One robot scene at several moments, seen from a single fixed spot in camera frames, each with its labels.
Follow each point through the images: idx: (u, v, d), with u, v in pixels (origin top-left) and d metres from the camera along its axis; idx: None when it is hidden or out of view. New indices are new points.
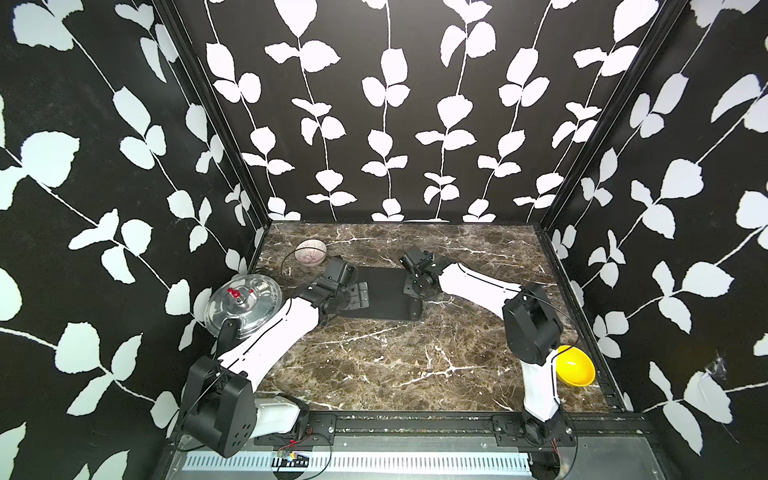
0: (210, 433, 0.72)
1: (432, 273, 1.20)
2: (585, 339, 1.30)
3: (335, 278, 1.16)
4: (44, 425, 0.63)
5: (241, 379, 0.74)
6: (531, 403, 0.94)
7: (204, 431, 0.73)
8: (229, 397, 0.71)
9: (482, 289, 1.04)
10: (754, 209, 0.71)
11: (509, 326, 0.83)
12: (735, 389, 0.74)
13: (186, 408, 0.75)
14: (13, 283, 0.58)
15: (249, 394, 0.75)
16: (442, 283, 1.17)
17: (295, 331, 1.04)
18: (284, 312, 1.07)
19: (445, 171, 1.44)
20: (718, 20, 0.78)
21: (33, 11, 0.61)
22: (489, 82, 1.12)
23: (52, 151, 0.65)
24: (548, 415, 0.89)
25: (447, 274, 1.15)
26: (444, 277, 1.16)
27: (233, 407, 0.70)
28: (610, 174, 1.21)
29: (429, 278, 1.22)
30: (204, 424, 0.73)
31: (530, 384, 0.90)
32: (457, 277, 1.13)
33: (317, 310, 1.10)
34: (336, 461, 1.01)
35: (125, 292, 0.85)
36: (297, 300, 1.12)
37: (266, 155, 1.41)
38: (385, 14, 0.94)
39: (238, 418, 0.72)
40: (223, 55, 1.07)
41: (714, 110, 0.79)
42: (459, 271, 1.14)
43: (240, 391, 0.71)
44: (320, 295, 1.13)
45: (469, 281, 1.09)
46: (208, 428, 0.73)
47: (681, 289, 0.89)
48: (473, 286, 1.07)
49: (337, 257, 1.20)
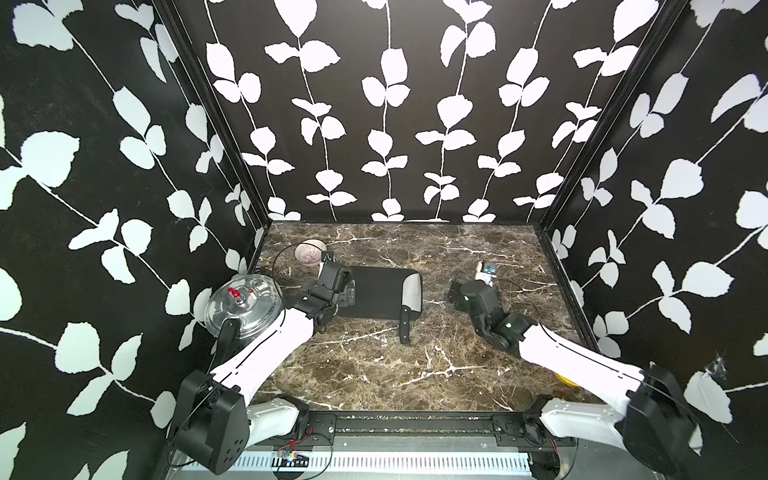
0: (201, 449, 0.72)
1: (509, 336, 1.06)
2: (585, 339, 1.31)
3: (329, 285, 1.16)
4: (44, 426, 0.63)
5: (234, 393, 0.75)
6: (551, 419, 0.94)
7: (195, 447, 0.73)
8: (221, 413, 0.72)
9: (585, 367, 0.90)
10: (754, 209, 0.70)
11: (637, 428, 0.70)
12: (735, 389, 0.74)
13: (177, 423, 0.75)
14: (13, 283, 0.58)
15: (241, 409, 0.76)
16: (523, 352, 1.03)
17: (289, 342, 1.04)
18: (279, 325, 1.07)
19: (445, 171, 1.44)
20: (718, 20, 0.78)
21: (33, 11, 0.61)
22: (490, 83, 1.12)
23: (52, 151, 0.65)
24: (555, 433, 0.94)
25: (527, 342, 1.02)
26: (526, 345, 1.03)
27: (225, 424, 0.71)
28: (610, 174, 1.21)
29: (503, 341, 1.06)
30: (195, 440, 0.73)
31: (578, 423, 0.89)
32: (547, 349, 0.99)
33: (311, 321, 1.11)
34: (337, 461, 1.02)
35: (125, 292, 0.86)
36: (291, 311, 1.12)
37: (266, 155, 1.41)
38: (385, 13, 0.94)
39: (230, 434, 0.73)
40: (223, 55, 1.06)
41: (714, 110, 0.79)
42: (549, 342, 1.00)
43: (232, 406, 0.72)
44: (316, 305, 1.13)
45: (561, 353, 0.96)
46: (200, 443, 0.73)
47: (681, 289, 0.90)
48: (568, 359, 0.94)
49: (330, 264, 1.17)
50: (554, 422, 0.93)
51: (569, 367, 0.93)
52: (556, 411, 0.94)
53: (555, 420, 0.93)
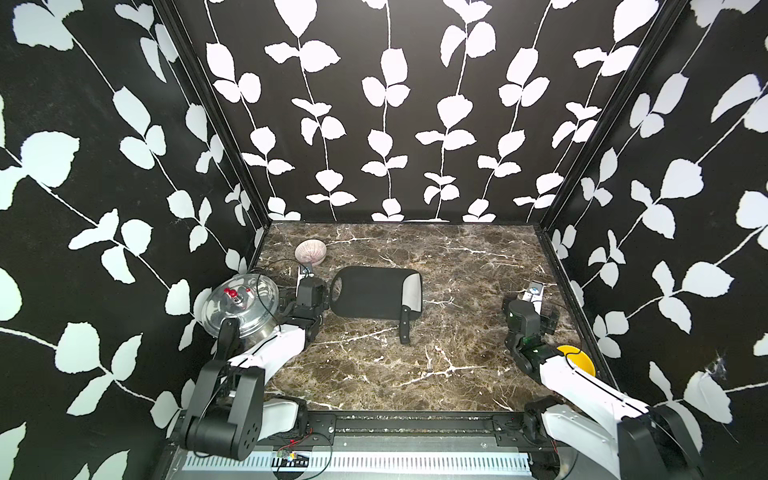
0: (218, 437, 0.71)
1: (534, 361, 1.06)
2: (585, 339, 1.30)
3: (308, 302, 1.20)
4: (44, 426, 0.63)
5: (255, 369, 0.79)
6: (551, 422, 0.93)
7: (211, 438, 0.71)
8: (244, 387, 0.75)
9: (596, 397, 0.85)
10: (754, 209, 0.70)
11: (628, 453, 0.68)
12: (735, 389, 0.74)
13: (195, 412, 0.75)
14: (13, 283, 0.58)
15: (260, 388, 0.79)
16: (544, 377, 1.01)
17: (288, 348, 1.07)
18: (278, 330, 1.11)
19: (445, 171, 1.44)
20: (718, 20, 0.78)
21: (34, 11, 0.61)
22: (490, 83, 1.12)
23: (52, 151, 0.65)
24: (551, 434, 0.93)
25: (548, 368, 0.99)
26: (546, 370, 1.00)
27: (249, 397, 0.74)
28: (610, 174, 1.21)
29: (528, 365, 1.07)
30: (211, 430, 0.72)
31: (575, 434, 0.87)
32: (564, 377, 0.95)
33: (304, 332, 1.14)
34: (336, 461, 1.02)
35: (125, 292, 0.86)
36: (286, 324, 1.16)
37: (266, 155, 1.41)
38: (385, 14, 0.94)
39: (251, 411, 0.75)
40: (223, 55, 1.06)
41: (714, 110, 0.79)
42: (566, 368, 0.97)
43: (256, 378, 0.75)
44: (303, 323, 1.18)
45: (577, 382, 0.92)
46: (217, 431, 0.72)
47: (681, 289, 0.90)
48: (582, 388, 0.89)
49: (305, 281, 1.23)
50: (552, 423, 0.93)
51: (584, 397, 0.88)
52: (559, 415, 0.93)
53: (554, 421, 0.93)
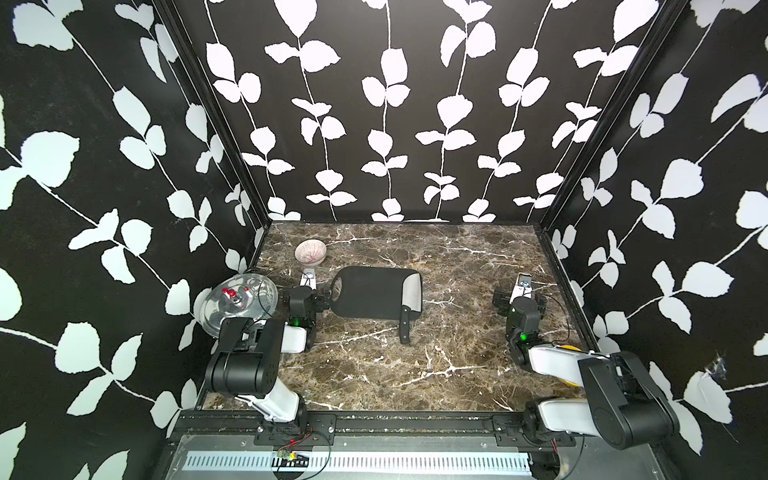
0: (243, 375, 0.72)
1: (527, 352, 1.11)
2: (585, 339, 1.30)
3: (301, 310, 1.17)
4: (44, 426, 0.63)
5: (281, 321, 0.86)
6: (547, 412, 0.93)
7: (237, 375, 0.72)
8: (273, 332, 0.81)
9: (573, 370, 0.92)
10: (754, 208, 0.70)
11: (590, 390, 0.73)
12: (735, 389, 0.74)
13: (224, 350, 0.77)
14: (13, 283, 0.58)
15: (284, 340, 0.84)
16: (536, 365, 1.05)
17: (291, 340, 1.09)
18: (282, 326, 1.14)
19: (445, 171, 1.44)
20: (718, 20, 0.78)
21: (34, 11, 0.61)
22: (490, 82, 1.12)
23: (51, 152, 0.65)
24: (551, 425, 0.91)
25: (535, 350, 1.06)
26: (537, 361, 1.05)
27: None
28: (610, 174, 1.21)
29: (520, 357, 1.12)
30: (235, 369, 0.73)
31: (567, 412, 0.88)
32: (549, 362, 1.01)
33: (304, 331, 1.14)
34: (336, 461, 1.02)
35: (125, 292, 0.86)
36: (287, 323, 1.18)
37: (266, 155, 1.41)
38: (385, 13, 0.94)
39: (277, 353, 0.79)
40: (223, 54, 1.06)
41: (714, 110, 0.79)
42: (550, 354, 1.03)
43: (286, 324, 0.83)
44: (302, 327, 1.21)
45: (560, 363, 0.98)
46: (242, 370, 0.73)
47: (681, 289, 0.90)
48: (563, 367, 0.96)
49: (295, 292, 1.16)
50: (546, 409, 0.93)
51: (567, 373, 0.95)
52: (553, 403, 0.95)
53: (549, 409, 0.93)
